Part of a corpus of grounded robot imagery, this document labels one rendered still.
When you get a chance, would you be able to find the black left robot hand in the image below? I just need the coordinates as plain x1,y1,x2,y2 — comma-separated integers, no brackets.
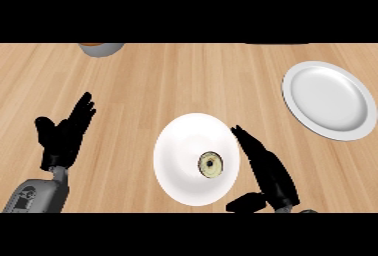
33,91,97,173

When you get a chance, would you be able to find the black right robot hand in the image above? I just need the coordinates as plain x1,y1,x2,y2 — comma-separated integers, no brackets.
224,124,301,214

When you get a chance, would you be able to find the white rimmed plate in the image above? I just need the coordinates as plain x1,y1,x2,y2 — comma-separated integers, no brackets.
280,60,378,142

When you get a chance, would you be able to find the grey bowl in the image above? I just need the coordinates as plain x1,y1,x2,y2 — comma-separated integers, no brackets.
76,42,126,58

